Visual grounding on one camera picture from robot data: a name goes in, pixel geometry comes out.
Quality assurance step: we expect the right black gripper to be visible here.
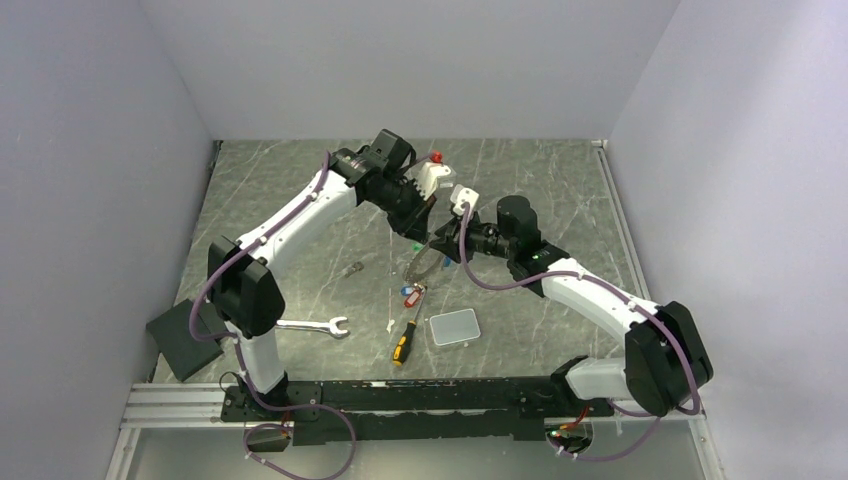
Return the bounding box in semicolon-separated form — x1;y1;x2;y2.
429;209;516;263

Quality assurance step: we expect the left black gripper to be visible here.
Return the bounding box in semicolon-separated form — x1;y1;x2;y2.
369;175;438;246

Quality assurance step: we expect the small detached silver key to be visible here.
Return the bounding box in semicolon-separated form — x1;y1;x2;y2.
343;262;364;278

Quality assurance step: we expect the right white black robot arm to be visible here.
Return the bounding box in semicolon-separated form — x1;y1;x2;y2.
431;186;714;417

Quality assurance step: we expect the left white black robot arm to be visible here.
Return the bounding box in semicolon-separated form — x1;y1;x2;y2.
200;129;455;420

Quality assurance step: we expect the grey rectangular tin box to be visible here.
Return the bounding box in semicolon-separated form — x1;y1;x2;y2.
429;308;481;346

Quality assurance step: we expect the yellow black screwdriver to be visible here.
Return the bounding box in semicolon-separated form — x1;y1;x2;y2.
391;312;421;366

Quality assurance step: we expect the silver open-end wrench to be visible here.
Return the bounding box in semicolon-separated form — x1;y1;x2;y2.
276;316;350;339

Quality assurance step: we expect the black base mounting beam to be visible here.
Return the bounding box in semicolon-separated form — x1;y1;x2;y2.
220;376;613;446

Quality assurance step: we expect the black square plate front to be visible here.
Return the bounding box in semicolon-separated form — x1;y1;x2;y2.
146;299;223;382

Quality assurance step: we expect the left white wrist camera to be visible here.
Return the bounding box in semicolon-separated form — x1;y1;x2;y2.
414;151;456;200

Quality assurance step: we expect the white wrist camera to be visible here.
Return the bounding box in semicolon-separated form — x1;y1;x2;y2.
414;151;456;200
450;184;480;216

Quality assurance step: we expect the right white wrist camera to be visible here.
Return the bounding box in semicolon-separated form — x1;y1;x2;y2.
450;184;480;216

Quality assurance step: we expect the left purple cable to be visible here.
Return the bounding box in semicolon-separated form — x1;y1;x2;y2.
188;150;360;480

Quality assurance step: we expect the aluminium extrusion rail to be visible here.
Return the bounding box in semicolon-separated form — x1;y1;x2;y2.
120;383;225;429

